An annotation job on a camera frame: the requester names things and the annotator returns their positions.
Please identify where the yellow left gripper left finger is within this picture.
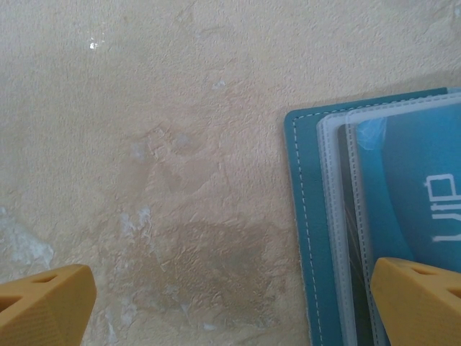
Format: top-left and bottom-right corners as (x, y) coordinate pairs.
(0, 263), (98, 346)

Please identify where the blue leather card holder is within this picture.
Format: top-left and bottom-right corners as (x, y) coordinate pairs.
(283, 86), (461, 346)

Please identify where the blue VIP card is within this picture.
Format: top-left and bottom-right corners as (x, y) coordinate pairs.
(354, 106), (461, 346)

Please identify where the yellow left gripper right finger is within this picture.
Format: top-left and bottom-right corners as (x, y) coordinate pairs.
(370, 256), (461, 346)

